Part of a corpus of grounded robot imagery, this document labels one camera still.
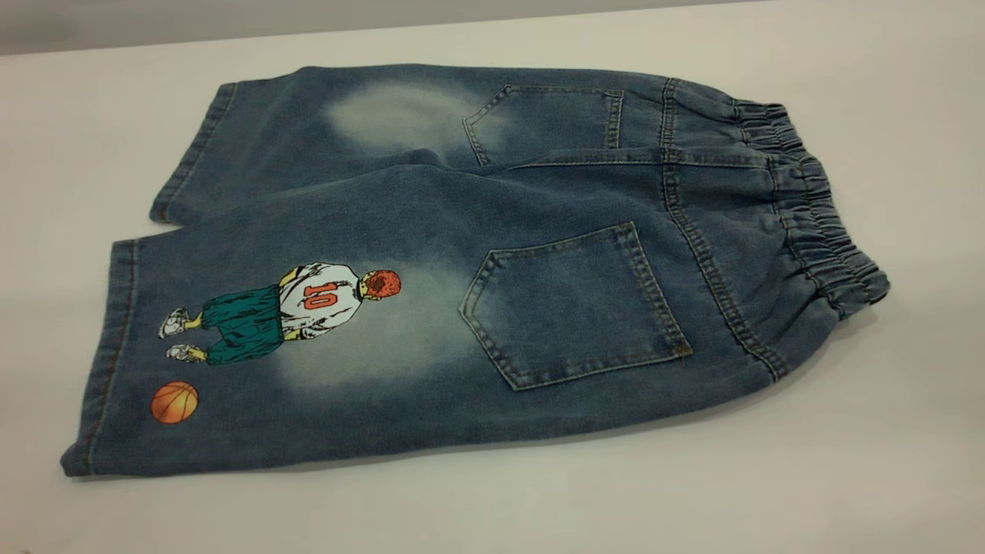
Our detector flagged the blue denim shorts basketball print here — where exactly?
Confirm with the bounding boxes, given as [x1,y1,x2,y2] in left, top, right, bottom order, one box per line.
[60,63,892,478]

